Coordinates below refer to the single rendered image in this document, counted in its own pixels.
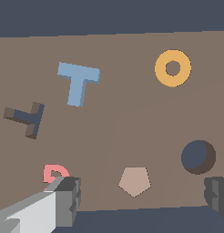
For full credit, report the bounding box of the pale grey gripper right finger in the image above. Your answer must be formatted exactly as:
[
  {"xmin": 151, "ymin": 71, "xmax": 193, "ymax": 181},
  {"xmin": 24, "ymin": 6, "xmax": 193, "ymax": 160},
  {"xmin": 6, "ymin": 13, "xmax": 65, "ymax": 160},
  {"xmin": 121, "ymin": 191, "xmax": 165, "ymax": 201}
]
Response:
[{"xmin": 203, "ymin": 176, "xmax": 224, "ymax": 225}]

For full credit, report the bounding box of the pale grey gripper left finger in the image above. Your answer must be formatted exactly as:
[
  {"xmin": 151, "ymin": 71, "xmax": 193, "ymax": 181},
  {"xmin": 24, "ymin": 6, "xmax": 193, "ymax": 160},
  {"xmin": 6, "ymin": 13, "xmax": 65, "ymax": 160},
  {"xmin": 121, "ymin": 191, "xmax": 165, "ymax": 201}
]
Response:
[{"xmin": 0, "ymin": 176, "xmax": 82, "ymax": 233}]

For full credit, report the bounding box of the pink D-shaped block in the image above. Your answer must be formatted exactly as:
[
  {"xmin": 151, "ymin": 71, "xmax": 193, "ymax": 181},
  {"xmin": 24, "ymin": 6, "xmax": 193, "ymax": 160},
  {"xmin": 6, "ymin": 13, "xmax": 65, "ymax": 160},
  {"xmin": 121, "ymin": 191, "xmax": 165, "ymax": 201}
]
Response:
[{"xmin": 42, "ymin": 164, "xmax": 71, "ymax": 185}]

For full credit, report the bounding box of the beige pentagon block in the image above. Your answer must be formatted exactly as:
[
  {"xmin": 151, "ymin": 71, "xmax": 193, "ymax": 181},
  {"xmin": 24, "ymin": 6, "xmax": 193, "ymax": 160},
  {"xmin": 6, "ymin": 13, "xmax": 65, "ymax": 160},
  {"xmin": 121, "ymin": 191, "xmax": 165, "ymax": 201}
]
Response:
[{"xmin": 117, "ymin": 166, "xmax": 152, "ymax": 198}]

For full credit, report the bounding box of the blue T-shaped block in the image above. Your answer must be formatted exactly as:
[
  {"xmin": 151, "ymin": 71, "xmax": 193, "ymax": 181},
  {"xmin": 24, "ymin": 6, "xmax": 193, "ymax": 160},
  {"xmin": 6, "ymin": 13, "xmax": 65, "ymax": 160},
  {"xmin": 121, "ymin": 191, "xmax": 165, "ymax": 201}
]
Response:
[{"xmin": 56, "ymin": 61, "xmax": 101, "ymax": 108}]

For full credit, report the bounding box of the orange ring block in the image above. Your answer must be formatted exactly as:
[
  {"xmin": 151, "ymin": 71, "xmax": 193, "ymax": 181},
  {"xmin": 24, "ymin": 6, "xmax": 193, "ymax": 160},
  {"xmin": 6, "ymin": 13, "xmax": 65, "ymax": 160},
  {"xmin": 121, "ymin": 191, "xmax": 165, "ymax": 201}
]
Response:
[{"xmin": 154, "ymin": 49, "xmax": 192, "ymax": 88}]

